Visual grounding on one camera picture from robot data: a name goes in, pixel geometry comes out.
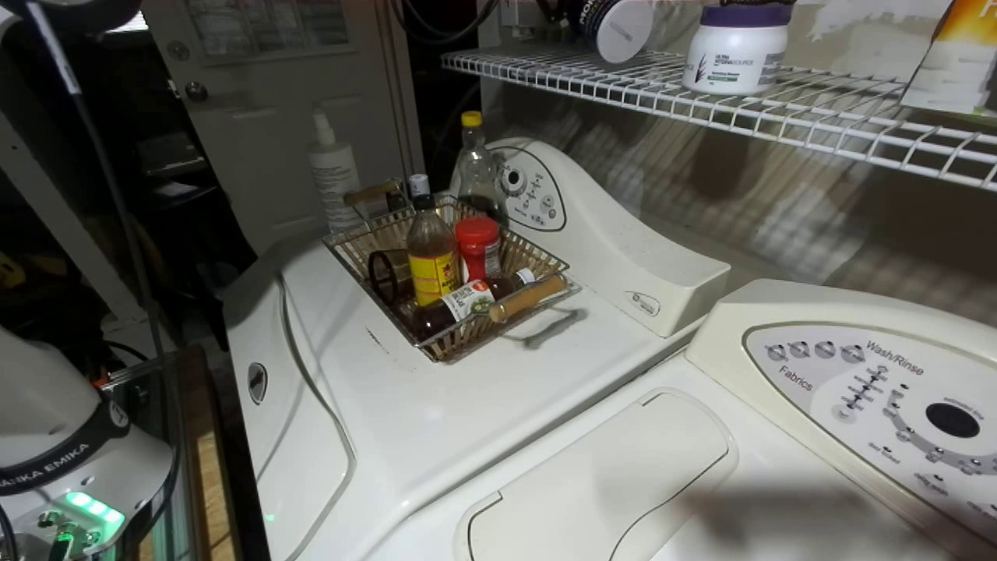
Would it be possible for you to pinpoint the red lidded jar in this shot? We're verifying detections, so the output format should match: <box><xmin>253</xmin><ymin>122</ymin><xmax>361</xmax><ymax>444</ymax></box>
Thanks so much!
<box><xmin>450</xmin><ymin>214</ymin><xmax>506</xmax><ymax>290</ymax></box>

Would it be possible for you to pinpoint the dark bottle with white label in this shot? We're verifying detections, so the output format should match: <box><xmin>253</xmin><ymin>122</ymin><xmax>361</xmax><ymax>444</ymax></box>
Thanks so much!
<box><xmin>411</xmin><ymin>278</ymin><xmax>503</xmax><ymax>336</ymax></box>

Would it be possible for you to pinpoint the amber bottle with yellow label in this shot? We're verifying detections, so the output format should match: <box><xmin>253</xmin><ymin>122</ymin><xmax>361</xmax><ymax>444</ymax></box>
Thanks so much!
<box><xmin>402</xmin><ymin>170</ymin><xmax>466</xmax><ymax>311</ymax></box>

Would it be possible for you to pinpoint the black round jar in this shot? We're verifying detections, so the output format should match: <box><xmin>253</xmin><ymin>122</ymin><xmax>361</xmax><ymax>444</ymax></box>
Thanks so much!
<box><xmin>366</xmin><ymin>247</ymin><xmax>414</xmax><ymax>311</ymax></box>

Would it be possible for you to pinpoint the yellow capped clear sauce bottle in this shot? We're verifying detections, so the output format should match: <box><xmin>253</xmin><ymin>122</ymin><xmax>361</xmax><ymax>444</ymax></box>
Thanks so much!
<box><xmin>449</xmin><ymin>104</ymin><xmax>513</xmax><ymax>227</ymax></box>

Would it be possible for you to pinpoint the white washing machine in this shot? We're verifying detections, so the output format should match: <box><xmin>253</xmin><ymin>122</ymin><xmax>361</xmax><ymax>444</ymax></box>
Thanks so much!
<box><xmin>222</xmin><ymin>133</ymin><xmax>735</xmax><ymax>561</ymax></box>

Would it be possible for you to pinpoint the white spray bottle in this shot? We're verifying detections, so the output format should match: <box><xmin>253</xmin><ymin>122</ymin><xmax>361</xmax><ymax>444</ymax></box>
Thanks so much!
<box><xmin>307</xmin><ymin>108</ymin><xmax>363</xmax><ymax>233</ymax></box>

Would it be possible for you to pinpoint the white panel door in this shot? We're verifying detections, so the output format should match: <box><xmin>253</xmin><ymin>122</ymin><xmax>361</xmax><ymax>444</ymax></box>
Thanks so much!
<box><xmin>140</xmin><ymin>0</ymin><xmax>422</xmax><ymax>257</ymax></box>

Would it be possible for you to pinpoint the white tub with purple lid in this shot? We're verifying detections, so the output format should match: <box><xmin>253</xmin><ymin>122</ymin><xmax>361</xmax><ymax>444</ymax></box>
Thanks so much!
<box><xmin>683</xmin><ymin>0</ymin><xmax>797</xmax><ymax>95</ymax></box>

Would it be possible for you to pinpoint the cream washing machine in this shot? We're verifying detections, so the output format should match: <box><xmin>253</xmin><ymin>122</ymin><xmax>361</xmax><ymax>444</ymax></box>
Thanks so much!
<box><xmin>361</xmin><ymin>278</ymin><xmax>997</xmax><ymax>561</ymax></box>

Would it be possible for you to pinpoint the white and orange carton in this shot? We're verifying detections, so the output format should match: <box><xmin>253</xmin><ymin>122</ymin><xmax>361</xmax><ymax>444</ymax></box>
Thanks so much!
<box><xmin>900</xmin><ymin>0</ymin><xmax>997</xmax><ymax>119</ymax></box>

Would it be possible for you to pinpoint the wire basket with wooden rim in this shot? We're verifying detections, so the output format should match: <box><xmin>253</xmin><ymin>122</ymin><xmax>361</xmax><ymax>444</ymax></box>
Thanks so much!
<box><xmin>323</xmin><ymin>203</ymin><xmax>575</xmax><ymax>364</ymax></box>

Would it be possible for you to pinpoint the white wire shelf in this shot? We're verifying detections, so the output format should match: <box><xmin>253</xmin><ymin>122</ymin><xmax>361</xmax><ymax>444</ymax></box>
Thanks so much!
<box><xmin>438</xmin><ymin>42</ymin><xmax>997</xmax><ymax>196</ymax></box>

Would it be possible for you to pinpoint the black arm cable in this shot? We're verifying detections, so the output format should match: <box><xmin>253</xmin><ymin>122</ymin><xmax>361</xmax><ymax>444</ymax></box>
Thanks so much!
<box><xmin>18</xmin><ymin>0</ymin><xmax>179</xmax><ymax>360</ymax></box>

